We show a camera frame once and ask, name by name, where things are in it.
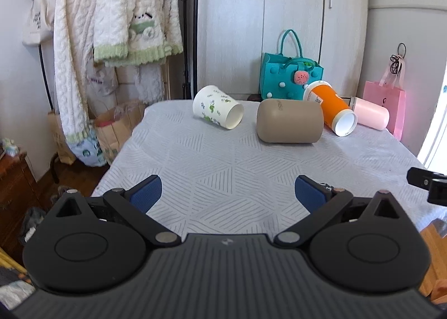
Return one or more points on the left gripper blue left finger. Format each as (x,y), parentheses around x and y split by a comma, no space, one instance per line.
(133,204)

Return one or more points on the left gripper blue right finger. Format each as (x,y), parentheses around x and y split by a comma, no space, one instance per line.
(324,204)

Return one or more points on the beige metal tumbler cup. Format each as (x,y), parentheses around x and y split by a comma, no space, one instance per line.
(289,121)

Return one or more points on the orange paper cup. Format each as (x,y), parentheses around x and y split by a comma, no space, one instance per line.
(337,114)

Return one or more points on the pink plastic cup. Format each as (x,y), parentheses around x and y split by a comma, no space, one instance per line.
(369,114)

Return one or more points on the white leaf-print paper cup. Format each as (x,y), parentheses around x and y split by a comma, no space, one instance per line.
(217,107)

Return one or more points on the blue white patterned bag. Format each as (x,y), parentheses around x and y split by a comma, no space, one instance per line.
(88,150)

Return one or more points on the brown paper shopping bag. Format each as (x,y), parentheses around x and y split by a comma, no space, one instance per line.
(113,128)

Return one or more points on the white patterned tablecloth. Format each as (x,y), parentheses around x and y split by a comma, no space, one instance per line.
(220,181)

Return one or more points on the pink paper gift bag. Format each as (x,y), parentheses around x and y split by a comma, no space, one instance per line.
(389,93)

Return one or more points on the dark wooden dresser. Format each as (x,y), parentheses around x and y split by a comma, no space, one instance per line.
(18,193)

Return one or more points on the black metal clothes rack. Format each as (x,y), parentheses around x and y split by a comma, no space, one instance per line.
(190,12)

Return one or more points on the teal felt handbag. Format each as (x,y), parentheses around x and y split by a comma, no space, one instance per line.
(286,78)

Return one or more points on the white knit green-trim cardigan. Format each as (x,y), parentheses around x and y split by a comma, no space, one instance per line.
(136,35)

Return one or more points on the white canvas tote bag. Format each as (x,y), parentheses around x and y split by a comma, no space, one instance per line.
(39,27)

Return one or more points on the white wooden wardrobe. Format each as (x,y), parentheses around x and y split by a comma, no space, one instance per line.
(231,36)

